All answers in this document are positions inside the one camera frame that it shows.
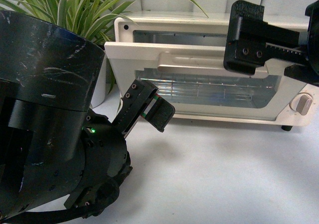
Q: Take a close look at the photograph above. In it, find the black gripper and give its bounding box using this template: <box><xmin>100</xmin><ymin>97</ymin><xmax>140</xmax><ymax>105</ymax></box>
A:
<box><xmin>63</xmin><ymin>80</ymin><xmax>175</xmax><ymax>218</ymax></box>

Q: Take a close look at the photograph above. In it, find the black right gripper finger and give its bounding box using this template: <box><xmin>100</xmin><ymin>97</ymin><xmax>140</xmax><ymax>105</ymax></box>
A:
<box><xmin>223</xmin><ymin>0</ymin><xmax>266</xmax><ymax>75</ymax></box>

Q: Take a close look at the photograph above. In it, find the cream glass oven door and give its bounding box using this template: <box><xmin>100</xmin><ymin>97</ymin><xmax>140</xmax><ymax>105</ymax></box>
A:
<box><xmin>105</xmin><ymin>42</ymin><xmax>288</xmax><ymax>121</ymax></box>

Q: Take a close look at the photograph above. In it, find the cream toaster oven body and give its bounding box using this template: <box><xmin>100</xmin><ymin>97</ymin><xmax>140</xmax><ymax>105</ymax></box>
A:
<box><xmin>115</xmin><ymin>12</ymin><xmax>319</xmax><ymax>126</ymax></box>

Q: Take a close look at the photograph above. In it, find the black oven foot right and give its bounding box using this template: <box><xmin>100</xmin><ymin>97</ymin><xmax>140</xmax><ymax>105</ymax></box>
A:
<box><xmin>281</xmin><ymin>125</ymin><xmax>293</xmax><ymax>131</ymax></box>

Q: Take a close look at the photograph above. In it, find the white plant pot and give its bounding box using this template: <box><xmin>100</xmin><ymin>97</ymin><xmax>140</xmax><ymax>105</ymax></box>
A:
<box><xmin>91</xmin><ymin>55</ymin><xmax>112</xmax><ymax>108</ymax></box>

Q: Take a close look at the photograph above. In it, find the lower beige timer knob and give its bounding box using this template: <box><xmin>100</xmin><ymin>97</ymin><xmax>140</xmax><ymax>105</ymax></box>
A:
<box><xmin>290</xmin><ymin>94</ymin><xmax>313</xmax><ymax>115</ymax></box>

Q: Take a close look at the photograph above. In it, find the green spider plant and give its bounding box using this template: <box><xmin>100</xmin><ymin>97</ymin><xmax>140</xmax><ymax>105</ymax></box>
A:
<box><xmin>0</xmin><ymin>0</ymin><xmax>209</xmax><ymax>95</ymax></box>

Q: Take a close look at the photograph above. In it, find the metal wire oven rack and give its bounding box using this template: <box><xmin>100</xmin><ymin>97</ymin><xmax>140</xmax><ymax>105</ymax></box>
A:
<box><xmin>144</xmin><ymin>78</ymin><xmax>276</xmax><ymax>103</ymax></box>

